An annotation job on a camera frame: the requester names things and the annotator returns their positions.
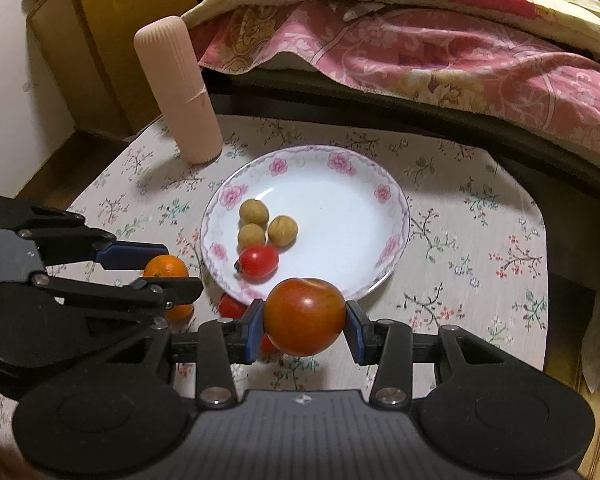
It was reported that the round orange mandarin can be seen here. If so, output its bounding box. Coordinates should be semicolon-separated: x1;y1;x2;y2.
143;255;189;279

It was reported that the oval red tomato with calyx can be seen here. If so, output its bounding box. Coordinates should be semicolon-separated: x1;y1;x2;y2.
235;245;281;281

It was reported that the wooden cabinet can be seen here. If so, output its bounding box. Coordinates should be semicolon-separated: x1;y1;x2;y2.
27;0;261;138

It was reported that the tan longan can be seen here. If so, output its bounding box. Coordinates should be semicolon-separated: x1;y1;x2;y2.
237;223;266;251
267;215;298;247
239;199;270;227

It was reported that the large red tomato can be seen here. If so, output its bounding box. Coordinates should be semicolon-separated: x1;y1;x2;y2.
263;277;347;357

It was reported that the striped floor mat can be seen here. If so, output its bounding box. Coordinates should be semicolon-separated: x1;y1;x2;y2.
545;360;600;480

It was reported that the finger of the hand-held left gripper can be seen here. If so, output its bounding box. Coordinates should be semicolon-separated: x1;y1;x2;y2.
0;195;170;268
27;271;204;332

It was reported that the pink ribbed cylinder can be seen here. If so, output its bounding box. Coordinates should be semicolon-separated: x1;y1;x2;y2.
133;16;224;165

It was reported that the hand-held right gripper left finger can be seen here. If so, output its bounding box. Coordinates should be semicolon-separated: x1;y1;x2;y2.
130;299;267;407

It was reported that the white floral-rimmed plate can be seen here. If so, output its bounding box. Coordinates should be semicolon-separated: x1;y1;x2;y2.
200;145;411;306

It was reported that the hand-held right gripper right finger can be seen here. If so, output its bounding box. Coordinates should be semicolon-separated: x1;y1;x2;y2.
346;300;503;407

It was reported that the dark bed frame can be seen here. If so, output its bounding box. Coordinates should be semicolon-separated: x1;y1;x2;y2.
200;65;600;196

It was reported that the pink floral blanket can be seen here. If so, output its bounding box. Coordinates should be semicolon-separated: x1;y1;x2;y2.
187;0;600;161

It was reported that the floral tablecloth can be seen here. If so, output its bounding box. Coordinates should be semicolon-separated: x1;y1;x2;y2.
0;112;551;441

